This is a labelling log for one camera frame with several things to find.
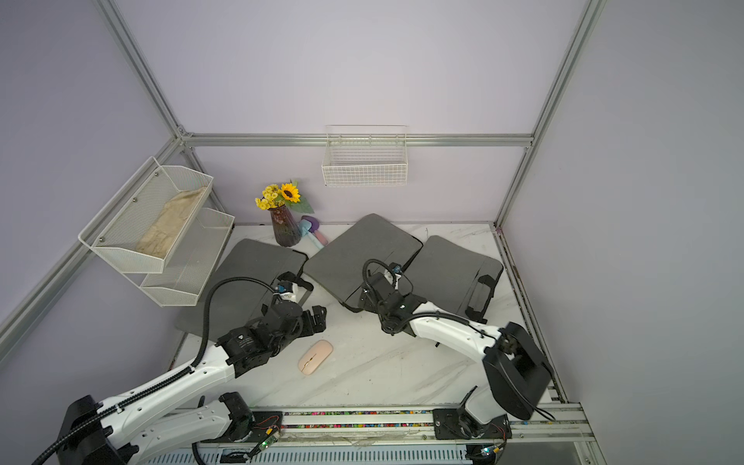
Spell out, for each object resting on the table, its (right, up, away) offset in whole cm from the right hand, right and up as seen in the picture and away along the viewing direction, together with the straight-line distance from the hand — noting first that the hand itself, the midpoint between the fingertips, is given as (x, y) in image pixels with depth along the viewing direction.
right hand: (378, 299), depth 87 cm
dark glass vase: (-36, +23, +25) cm, 50 cm away
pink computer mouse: (-19, -17, -3) cm, 26 cm away
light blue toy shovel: (-31, +25, +29) cm, 49 cm away
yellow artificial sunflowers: (-34, +33, +7) cm, 48 cm away
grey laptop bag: (-12, +10, +20) cm, 25 cm away
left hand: (-18, -4, -7) cm, 20 cm away
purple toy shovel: (-27, +27, +33) cm, 51 cm away
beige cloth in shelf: (-59, +20, -10) cm, 63 cm away
